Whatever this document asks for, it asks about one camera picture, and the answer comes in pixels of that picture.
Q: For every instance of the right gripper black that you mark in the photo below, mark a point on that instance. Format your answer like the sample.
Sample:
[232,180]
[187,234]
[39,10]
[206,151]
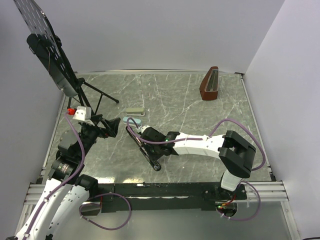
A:
[147,146]

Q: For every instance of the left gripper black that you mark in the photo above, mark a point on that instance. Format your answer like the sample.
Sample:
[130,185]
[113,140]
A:
[112,125]

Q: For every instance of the blue stapler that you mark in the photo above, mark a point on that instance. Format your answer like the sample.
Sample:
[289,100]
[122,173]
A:
[132,122]

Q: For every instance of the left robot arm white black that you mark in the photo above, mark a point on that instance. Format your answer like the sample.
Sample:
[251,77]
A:
[66,188]

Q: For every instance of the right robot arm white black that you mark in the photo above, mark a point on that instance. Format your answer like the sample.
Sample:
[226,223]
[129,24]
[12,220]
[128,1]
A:
[236,153]

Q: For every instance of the beige stapler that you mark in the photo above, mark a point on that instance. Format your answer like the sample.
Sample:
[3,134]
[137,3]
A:
[135,111]

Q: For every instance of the black tripod stand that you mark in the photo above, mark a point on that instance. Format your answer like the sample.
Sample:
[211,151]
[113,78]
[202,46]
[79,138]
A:
[82,98]

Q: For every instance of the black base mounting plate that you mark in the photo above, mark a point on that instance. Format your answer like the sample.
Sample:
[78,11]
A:
[114,197]

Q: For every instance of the brown wooden metronome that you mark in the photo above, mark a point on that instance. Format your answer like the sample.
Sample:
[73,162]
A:
[209,86]

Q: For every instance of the black perforated panel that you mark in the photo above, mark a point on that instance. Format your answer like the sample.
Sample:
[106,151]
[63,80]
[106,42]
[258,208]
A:
[47,47]

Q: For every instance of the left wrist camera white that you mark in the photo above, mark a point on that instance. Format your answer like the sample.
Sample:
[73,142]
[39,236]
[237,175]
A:
[81,114]

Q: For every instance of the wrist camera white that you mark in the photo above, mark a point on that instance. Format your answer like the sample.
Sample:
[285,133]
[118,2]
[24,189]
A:
[140,129]
[81,114]

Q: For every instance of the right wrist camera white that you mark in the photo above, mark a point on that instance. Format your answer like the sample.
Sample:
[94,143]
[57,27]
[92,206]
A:
[140,129]

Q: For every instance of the aluminium rail frame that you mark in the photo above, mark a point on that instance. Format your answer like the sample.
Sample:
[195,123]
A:
[269,191]

